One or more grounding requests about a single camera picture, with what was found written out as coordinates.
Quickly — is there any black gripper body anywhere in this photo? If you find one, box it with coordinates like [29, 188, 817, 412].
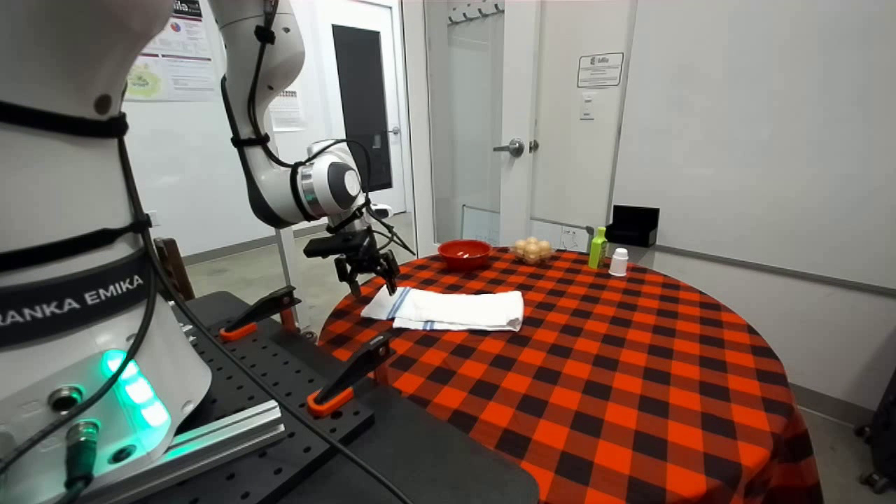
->
[303, 219, 383, 277]

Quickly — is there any white towel with blue stripes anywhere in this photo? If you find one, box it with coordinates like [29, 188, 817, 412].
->
[362, 286, 523, 331]

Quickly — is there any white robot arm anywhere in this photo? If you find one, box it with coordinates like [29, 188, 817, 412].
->
[0, 0, 213, 504]

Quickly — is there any red bowl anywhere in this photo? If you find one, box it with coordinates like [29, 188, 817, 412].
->
[436, 240, 493, 272]

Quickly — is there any black perforated mounting board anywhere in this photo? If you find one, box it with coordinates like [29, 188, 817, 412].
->
[141, 319, 376, 504]

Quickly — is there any black orange clamp far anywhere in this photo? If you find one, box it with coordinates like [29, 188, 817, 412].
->
[218, 286, 300, 341]

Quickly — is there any black orange clamp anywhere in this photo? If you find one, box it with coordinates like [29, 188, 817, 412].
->
[304, 335, 388, 418]
[218, 286, 300, 341]

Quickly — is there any black orange clamp near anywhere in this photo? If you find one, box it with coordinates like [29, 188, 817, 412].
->
[304, 335, 388, 418]

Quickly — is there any green bottle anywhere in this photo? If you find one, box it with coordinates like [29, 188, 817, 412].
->
[587, 228, 608, 272]

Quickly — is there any white small bottle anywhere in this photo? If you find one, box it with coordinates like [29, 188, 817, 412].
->
[608, 246, 628, 277]

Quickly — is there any white door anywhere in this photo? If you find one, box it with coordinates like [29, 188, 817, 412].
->
[498, 0, 636, 243]

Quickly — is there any orange black plaid tablecloth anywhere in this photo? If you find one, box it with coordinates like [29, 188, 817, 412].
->
[321, 250, 822, 504]

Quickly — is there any silver door handle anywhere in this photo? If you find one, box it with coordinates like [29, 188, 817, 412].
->
[493, 141, 540, 158]

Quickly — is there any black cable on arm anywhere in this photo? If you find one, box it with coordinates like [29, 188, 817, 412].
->
[54, 110, 402, 504]

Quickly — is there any black wall box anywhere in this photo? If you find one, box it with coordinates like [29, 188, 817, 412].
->
[608, 205, 660, 246]

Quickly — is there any white wall sign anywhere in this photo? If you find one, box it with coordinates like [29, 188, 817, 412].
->
[577, 51, 624, 90]

